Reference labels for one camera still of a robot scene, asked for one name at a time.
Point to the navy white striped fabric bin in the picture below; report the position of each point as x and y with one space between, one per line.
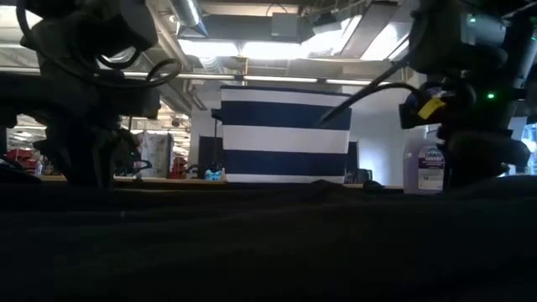
285 113

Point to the grey ceiling box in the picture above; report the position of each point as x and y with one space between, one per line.
285 25

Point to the spiral round ventilation duct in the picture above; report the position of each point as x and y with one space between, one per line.
117 56

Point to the white patterned board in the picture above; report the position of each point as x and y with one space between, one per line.
156 155

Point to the clear spray bottle blue trigger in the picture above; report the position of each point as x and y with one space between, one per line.
428 168

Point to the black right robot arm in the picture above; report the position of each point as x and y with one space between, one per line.
453 38

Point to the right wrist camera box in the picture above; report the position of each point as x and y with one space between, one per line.
413 113

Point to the silver round duct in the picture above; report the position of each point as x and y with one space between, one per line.
189 14

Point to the rectangular ceiling duct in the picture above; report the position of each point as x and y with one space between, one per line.
369 29

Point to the black garment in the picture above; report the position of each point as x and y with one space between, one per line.
251 243

